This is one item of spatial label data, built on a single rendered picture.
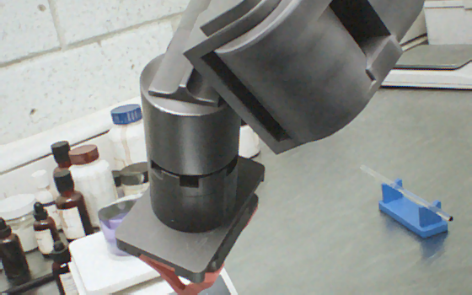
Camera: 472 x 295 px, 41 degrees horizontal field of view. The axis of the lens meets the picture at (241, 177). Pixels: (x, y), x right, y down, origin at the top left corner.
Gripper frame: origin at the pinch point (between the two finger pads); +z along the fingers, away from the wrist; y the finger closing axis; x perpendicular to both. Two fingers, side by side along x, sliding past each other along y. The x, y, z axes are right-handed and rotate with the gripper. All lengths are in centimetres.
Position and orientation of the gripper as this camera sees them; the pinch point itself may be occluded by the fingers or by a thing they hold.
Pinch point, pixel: (195, 271)
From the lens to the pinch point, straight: 49.9
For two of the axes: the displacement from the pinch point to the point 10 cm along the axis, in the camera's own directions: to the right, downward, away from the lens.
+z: -0.5, 6.6, 7.5
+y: -4.3, 6.7, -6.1
